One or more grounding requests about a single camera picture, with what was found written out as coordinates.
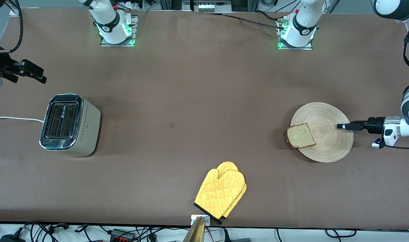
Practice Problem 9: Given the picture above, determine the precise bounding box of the round wooden plate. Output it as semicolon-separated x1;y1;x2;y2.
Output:
290;102;354;163

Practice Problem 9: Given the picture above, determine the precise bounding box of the brown bread slice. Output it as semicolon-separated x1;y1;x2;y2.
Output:
285;123;316;150

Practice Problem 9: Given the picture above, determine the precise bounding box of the silver two-slot toaster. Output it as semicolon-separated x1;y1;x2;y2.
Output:
39;92;101;157

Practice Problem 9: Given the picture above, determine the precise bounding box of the yellow quilted oven mitt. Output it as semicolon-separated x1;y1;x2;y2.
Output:
217;161;248;226
194;168;244;222

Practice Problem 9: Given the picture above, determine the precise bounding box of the black power adapter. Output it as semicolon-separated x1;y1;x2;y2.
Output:
0;234;26;242

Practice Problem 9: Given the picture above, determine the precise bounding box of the black red connector box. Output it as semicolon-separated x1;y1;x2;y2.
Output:
110;229;136;241

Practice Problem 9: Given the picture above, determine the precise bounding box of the white power strip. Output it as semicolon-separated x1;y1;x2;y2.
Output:
194;0;232;13

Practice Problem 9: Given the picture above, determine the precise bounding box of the white toaster power cord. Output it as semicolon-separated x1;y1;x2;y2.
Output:
0;116;44;123

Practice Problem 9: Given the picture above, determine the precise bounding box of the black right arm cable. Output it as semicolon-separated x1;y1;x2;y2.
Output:
0;0;23;53

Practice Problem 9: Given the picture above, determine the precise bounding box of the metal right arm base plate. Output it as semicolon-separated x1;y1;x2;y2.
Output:
100;15;138;47

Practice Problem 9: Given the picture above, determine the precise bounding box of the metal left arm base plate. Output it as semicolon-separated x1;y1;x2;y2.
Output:
277;17;313;51

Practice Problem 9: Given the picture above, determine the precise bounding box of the thick black table cable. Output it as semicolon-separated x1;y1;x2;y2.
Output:
256;10;280;22

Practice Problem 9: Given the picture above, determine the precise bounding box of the thin black table cable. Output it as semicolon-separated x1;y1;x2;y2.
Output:
204;12;285;30

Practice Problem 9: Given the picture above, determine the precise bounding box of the small metal mount bracket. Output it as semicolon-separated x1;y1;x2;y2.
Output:
191;215;211;226

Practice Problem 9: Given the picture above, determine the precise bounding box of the brass coloured camera pole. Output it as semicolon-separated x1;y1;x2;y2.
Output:
182;216;206;242

